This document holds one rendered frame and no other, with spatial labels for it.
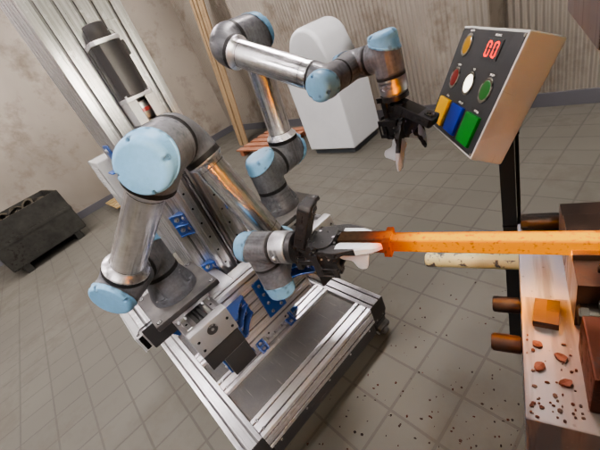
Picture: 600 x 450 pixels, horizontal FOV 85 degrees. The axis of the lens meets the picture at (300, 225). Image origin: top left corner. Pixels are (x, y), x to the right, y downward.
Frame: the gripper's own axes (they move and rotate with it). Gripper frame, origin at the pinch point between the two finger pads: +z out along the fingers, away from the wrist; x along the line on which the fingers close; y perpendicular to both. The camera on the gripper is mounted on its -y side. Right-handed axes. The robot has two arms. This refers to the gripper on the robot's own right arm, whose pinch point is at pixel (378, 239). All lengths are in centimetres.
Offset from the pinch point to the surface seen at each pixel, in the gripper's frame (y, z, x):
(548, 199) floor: 100, 39, -160
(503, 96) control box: -8.4, 19.8, -40.0
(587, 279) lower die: 1.0, 28.7, 6.4
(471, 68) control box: -12, 13, -57
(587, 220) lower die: 1.2, 30.4, -6.1
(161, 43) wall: -92, -512, -454
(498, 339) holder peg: 12.1, 18.8, 9.2
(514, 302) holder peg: 12.0, 21.0, 1.4
